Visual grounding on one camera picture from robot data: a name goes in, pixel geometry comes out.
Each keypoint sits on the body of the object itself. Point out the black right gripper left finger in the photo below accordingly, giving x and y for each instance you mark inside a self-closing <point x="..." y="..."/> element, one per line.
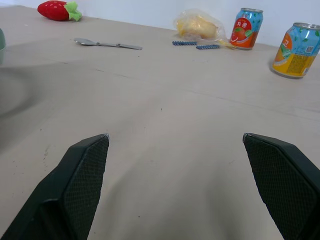
<point x="67" y="190"/>

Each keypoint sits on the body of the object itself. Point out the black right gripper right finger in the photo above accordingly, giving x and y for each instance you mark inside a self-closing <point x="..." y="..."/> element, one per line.
<point x="282" y="185"/>

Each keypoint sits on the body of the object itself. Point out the orange juice drink can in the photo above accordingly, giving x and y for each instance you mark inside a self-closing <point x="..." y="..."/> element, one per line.
<point x="296" y="51"/>

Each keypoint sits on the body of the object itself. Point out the silver metal spoon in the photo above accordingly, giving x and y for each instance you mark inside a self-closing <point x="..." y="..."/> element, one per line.
<point x="107" y="44"/>

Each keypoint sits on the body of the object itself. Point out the red grapefruit drink can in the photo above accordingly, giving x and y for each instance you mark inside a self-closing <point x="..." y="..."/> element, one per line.
<point x="246" y="28"/>

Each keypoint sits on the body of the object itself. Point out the bread in clear plastic bag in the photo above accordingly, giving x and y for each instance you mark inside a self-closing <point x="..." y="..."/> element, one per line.
<point x="198" y="28"/>

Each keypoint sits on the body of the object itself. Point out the red plush strawberry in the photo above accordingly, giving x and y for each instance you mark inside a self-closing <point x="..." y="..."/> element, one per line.
<point x="55" y="10"/>

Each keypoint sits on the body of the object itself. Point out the blue ribbed wall plug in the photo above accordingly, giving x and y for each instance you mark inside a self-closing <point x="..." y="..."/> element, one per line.
<point x="184" y="43"/>
<point x="207" y="46"/>

